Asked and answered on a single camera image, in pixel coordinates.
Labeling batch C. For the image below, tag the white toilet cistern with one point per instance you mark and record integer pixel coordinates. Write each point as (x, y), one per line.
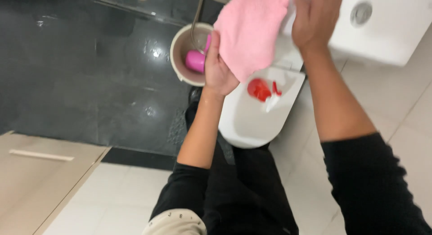
(381, 29)

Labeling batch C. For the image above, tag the person's black long-sleeved shirt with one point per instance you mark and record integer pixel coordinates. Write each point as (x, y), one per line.
(371, 194)

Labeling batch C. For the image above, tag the person's right hand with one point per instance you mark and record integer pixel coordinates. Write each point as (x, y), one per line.
(314, 24)

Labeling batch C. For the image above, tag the person's black trousers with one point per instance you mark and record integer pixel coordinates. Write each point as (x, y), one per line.
(243, 194)

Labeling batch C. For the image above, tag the white toilet bowl with lid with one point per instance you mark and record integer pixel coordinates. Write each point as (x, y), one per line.
(249, 123)

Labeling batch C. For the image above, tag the chrome flush button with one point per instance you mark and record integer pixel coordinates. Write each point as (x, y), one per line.
(360, 14)

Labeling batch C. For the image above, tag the pink plastic dipper mug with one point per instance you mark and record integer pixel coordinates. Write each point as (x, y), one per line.
(195, 61)

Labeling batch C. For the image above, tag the red and white spray bottle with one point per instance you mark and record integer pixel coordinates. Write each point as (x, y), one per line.
(260, 90)

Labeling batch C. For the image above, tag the beige printed garment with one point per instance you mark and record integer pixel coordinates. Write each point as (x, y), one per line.
(175, 225)

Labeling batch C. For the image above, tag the light wooden door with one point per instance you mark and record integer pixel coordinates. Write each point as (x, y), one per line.
(37, 184)

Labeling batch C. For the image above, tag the person's right fingers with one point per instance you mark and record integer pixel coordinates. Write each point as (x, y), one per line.
(317, 0)

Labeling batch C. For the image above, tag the pink cleaning cloth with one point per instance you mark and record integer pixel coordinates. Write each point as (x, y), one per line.
(249, 32)

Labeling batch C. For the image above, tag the beige plastic bucket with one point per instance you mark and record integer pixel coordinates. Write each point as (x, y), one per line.
(179, 56)

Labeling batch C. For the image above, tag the person's left hand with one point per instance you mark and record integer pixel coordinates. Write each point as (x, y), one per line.
(217, 73)

